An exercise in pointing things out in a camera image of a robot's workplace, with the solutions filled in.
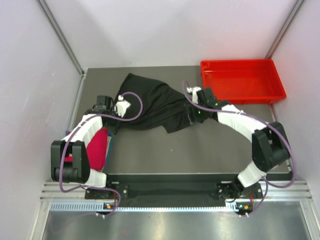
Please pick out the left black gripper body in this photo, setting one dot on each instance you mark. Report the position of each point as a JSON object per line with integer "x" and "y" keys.
{"x": 113, "y": 123}

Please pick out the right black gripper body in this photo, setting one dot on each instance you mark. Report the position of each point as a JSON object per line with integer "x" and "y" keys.
{"x": 199, "y": 114}

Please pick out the black t shirt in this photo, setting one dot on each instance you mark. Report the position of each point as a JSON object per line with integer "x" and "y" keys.
{"x": 162, "y": 106}

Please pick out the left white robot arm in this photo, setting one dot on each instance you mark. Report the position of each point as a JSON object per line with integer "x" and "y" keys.
{"x": 65, "y": 156}

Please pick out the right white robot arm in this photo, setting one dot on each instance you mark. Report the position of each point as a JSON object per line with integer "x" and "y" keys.
{"x": 269, "y": 143}

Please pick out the red folded t shirt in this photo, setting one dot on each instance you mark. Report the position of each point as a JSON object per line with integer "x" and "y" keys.
{"x": 97, "y": 150}

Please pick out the red plastic bin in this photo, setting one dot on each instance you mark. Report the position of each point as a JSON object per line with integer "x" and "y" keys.
{"x": 246, "y": 81}

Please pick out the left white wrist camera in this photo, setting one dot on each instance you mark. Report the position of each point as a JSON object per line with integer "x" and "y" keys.
{"x": 121, "y": 106}

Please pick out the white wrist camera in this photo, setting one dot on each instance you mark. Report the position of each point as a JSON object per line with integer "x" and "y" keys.
{"x": 121, "y": 106}
{"x": 193, "y": 91}

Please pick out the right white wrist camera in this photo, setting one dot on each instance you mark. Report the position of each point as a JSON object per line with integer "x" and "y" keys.
{"x": 193, "y": 91}

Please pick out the left aluminium corner post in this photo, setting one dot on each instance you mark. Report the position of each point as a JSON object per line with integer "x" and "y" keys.
{"x": 60, "y": 35}

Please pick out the aluminium corner post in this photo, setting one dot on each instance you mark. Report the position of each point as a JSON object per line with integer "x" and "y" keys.
{"x": 60, "y": 35}
{"x": 293, "y": 13}

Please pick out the grey slotted cable duct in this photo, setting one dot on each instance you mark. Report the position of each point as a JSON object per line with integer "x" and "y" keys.
{"x": 68, "y": 206}

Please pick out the right aluminium corner post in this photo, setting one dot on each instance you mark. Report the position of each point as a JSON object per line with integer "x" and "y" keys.
{"x": 293, "y": 13}

